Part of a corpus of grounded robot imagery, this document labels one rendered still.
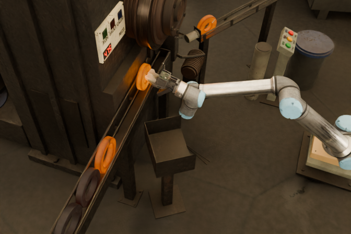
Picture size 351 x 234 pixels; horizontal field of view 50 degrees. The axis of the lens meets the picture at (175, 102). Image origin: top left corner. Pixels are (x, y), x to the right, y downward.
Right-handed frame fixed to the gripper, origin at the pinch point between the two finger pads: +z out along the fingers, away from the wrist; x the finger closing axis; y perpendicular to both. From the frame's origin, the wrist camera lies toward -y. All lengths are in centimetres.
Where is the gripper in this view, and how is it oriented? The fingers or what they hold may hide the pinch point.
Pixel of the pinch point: (143, 74)
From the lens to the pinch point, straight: 215.2
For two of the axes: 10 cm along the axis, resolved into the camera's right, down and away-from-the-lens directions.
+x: -3.3, 7.0, -6.4
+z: -9.0, -4.3, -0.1
